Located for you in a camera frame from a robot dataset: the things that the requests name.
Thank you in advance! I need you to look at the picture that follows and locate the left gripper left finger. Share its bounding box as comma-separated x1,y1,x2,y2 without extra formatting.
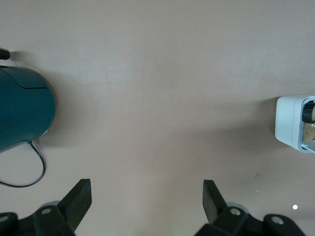
18,178,93,236

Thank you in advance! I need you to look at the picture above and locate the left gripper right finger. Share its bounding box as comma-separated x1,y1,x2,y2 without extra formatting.
195,179,265,236

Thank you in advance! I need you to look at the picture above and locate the white square trash bin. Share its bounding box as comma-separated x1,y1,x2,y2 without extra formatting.
274,95,315,154

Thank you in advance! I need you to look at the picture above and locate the dark teal electric kettle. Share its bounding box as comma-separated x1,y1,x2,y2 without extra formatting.
0,64,56,154

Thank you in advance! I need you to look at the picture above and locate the clear puffed snack packet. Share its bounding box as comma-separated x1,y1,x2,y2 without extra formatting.
302,121,315,144

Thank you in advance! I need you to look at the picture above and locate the thin black kettle cable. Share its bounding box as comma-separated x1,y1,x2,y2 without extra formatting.
0,141,47,189

